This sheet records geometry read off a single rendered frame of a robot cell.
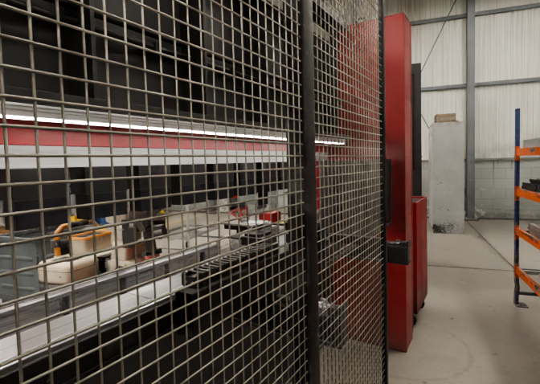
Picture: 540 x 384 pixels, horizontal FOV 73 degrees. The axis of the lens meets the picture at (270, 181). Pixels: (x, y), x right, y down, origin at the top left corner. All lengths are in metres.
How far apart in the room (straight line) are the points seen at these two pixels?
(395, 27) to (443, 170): 4.60
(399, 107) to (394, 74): 0.22
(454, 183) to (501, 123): 2.39
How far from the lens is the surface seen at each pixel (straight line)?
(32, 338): 0.96
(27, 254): 4.08
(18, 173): 1.17
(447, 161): 7.06
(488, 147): 8.99
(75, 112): 1.02
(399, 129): 2.62
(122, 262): 2.26
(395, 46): 2.72
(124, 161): 1.34
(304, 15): 0.85
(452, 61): 9.12
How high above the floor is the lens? 1.34
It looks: 3 degrees down
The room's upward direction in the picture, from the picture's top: 2 degrees counter-clockwise
